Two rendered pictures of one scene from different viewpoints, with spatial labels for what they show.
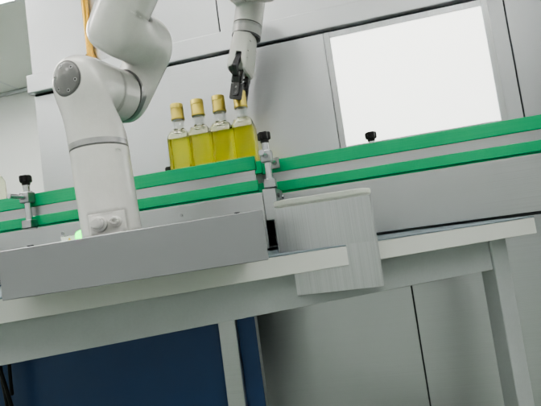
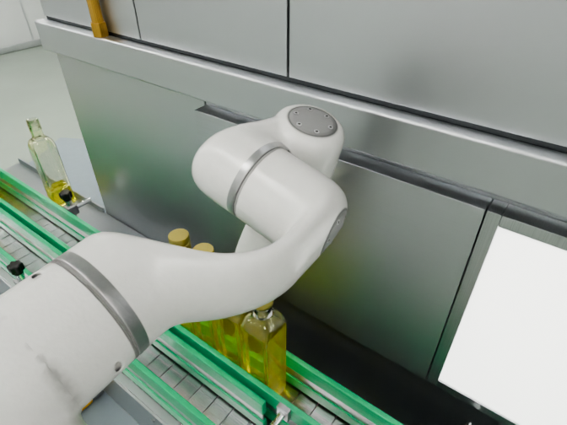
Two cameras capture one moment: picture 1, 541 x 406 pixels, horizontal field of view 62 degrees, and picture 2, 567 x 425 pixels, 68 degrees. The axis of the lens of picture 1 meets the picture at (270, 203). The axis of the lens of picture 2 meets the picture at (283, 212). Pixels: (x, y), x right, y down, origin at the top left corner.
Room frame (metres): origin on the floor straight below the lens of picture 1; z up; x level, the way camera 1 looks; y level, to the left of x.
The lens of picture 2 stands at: (0.77, -0.18, 1.60)
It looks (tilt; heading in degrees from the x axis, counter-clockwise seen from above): 37 degrees down; 26
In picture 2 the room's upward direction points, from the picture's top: straight up
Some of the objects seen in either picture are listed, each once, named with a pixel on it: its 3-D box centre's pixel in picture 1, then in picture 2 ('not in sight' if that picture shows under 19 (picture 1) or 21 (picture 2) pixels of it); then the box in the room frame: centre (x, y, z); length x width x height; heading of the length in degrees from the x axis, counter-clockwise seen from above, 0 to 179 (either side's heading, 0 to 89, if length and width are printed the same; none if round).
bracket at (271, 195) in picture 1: (275, 205); not in sight; (1.01, -0.01, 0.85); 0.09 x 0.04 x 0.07; 170
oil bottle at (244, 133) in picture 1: (247, 158); (264, 354); (1.13, 0.04, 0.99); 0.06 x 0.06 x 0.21; 80
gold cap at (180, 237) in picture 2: (177, 112); (180, 244); (1.16, 0.21, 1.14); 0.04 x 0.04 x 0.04
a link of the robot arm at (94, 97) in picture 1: (97, 105); not in sight; (0.75, 0.27, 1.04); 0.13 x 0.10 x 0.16; 159
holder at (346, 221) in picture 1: (328, 224); not in sight; (0.90, -0.11, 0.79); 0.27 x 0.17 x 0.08; 170
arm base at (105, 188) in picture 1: (105, 194); not in sight; (0.73, 0.27, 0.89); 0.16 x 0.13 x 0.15; 14
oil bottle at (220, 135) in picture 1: (226, 161); (239, 336); (1.14, 0.10, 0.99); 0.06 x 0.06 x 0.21; 81
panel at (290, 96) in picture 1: (325, 95); (440, 297); (1.23, -0.19, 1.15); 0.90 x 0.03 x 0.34; 80
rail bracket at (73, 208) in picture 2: not in sight; (79, 209); (1.33, 0.70, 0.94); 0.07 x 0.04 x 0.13; 170
